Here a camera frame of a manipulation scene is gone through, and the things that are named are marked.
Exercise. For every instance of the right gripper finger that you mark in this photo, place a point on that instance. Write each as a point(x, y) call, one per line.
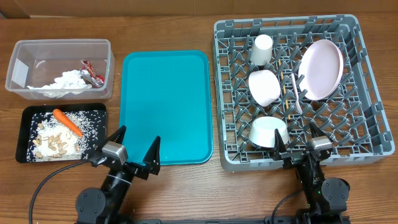
point(279, 145)
point(315, 130)

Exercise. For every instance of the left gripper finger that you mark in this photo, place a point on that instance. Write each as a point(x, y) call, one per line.
point(116, 137)
point(152, 157)

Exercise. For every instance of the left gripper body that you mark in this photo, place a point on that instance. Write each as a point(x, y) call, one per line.
point(137, 170)

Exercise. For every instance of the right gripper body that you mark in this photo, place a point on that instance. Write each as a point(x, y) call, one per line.
point(305, 169)

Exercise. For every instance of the white bowl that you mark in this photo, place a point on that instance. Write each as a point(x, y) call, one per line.
point(262, 131)

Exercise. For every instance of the white plastic fork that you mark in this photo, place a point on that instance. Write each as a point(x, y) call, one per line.
point(297, 103)

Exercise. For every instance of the orange carrot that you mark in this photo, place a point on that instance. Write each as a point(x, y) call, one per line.
point(63, 118)

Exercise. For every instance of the large white plate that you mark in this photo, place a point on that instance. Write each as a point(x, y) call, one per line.
point(321, 69)

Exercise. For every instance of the peanuts and rice leftovers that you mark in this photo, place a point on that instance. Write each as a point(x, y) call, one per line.
point(50, 140)

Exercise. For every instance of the red snack wrapper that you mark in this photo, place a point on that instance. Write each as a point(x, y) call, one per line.
point(89, 74)

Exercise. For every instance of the white napkin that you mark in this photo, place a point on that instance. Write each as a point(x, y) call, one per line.
point(70, 82)

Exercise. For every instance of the wooden chopstick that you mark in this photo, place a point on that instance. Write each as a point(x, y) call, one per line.
point(284, 90)

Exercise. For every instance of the white paper cup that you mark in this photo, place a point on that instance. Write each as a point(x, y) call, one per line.
point(261, 50)

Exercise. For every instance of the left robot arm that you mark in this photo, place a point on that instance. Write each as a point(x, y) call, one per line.
point(102, 205)

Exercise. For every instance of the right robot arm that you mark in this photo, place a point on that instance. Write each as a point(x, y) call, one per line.
point(326, 197)

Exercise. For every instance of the grey dishwasher rack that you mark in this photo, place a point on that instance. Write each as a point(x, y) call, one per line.
point(352, 116)

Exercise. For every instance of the black tray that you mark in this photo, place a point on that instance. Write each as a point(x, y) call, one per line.
point(23, 124)

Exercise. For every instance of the teal serving tray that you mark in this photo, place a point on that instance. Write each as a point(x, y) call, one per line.
point(167, 94)

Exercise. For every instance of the clear plastic bin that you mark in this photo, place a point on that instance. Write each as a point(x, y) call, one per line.
point(38, 62)

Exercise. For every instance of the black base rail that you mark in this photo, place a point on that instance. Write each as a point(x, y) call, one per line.
point(211, 221)

